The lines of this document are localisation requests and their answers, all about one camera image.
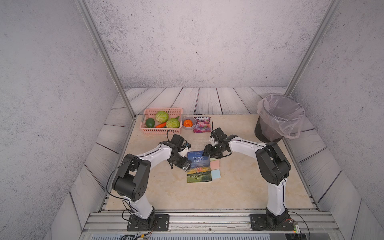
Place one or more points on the aluminium frame post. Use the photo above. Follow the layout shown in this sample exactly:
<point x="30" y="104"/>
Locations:
<point x="89" y="21"/>
<point x="320" y="32"/>

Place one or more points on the green cabbage back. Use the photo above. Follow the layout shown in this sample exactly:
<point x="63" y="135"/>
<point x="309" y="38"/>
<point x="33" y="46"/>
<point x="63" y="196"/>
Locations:
<point x="162" y="117"/>

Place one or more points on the right aluminium frame post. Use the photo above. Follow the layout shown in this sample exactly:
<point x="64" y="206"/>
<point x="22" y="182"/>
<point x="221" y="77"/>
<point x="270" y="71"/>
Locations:
<point x="320" y="32"/>

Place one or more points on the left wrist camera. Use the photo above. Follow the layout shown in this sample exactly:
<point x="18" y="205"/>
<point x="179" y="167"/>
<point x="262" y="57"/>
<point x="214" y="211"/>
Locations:
<point x="180" y="142"/>

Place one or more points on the small bowl with orange food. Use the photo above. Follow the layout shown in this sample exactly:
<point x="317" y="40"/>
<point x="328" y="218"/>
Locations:
<point x="189" y="123"/>

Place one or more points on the pink sticky note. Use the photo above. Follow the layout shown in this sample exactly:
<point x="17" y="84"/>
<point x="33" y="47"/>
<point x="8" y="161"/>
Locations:
<point x="215" y="165"/>

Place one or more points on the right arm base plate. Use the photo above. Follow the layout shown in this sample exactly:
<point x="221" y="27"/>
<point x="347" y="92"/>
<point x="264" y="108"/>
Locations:
<point x="271" y="223"/>

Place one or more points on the front aluminium rail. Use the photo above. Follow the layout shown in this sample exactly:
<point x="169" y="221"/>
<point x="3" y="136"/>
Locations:
<point x="215" y="225"/>

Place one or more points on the black bin with plastic liner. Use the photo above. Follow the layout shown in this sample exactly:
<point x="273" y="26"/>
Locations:
<point x="280" y="116"/>

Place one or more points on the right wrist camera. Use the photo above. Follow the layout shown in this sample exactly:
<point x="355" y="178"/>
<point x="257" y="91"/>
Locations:
<point x="217" y="136"/>

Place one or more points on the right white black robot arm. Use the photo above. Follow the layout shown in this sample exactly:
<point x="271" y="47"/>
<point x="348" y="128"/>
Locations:
<point x="273" y="165"/>

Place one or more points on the green cabbage front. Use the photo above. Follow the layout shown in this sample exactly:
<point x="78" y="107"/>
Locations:
<point x="173" y="123"/>

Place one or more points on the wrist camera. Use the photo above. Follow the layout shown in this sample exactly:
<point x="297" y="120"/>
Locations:
<point x="217" y="136"/>
<point x="180" y="142"/>

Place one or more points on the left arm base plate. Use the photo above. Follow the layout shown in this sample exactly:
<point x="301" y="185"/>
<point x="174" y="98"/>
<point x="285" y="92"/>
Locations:
<point x="155" y="222"/>

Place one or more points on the dark green avocado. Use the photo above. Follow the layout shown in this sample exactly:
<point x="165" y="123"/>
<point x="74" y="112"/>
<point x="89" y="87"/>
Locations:
<point x="150" y="123"/>

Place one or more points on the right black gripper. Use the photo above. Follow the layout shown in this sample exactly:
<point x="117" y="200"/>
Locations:
<point x="207" y="150"/>

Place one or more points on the Animal Farm paperback book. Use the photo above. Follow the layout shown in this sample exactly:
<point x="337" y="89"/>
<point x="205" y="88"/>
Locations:
<point x="200" y="171"/>

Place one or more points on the left aluminium frame post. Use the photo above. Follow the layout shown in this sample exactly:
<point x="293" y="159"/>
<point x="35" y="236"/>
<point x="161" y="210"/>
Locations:
<point x="89" y="21"/>

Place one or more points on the green cabbage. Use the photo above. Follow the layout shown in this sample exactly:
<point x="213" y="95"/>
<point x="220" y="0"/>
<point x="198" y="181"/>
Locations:
<point x="162" y="117"/>
<point x="173" y="123"/>

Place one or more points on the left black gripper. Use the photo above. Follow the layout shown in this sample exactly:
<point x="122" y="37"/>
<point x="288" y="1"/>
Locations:
<point x="182" y="164"/>

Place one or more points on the purple snack packet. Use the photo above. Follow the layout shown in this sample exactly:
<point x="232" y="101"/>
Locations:
<point x="203" y="124"/>

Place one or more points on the blue sticky note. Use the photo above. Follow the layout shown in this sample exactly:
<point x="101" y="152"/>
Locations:
<point x="216" y="174"/>

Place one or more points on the pink plastic basket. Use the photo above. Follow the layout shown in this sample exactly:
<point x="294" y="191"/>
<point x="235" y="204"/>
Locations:
<point x="174" y="113"/>

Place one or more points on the orange carrot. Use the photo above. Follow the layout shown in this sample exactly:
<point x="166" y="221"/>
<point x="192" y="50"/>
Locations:
<point x="163" y="125"/>

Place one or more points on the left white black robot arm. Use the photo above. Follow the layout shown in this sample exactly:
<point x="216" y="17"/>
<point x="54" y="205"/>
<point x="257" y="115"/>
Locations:
<point x="132" y="177"/>

